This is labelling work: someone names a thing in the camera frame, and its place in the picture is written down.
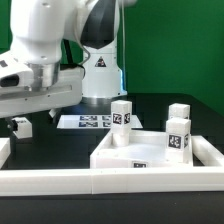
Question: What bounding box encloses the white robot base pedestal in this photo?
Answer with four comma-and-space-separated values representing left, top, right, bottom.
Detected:
82, 41, 127, 104

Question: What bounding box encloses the white marker tag sheet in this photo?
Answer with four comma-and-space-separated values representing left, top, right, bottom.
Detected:
57, 115, 142, 129

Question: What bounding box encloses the white square tabletop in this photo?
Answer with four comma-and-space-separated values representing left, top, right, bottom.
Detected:
90, 130, 193, 169

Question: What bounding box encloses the white U-shaped obstacle fence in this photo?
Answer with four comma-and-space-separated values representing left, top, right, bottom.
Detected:
0, 138, 224, 196

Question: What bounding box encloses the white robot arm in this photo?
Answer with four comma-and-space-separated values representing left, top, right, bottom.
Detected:
0, 0, 137, 118

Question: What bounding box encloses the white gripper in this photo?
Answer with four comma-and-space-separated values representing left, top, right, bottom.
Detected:
0, 67, 84, 132

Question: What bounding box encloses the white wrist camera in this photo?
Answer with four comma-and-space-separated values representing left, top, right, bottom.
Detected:
0, 51, 34, 89

